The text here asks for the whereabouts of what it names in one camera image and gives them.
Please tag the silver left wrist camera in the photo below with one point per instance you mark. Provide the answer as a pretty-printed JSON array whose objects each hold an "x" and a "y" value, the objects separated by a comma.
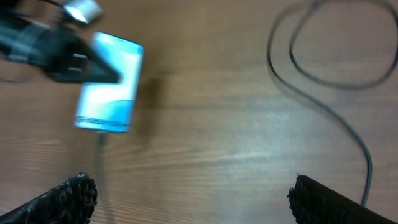
[{"x": 83, "y": 11}]

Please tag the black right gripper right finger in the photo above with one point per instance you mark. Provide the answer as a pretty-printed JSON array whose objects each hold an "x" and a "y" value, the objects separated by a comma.
[{"x": 313, "y": 203}]

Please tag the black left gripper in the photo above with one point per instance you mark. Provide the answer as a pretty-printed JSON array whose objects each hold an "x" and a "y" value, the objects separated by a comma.
[{"x": 55, "y": 51}]

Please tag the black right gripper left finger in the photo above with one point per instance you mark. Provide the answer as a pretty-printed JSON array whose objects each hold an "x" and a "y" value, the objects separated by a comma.
[{"x": 72, "y": 202}]

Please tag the Samsung Galaxy smartphone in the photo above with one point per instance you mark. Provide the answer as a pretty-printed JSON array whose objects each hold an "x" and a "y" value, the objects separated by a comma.
[{"x": 109, "y": 106}]

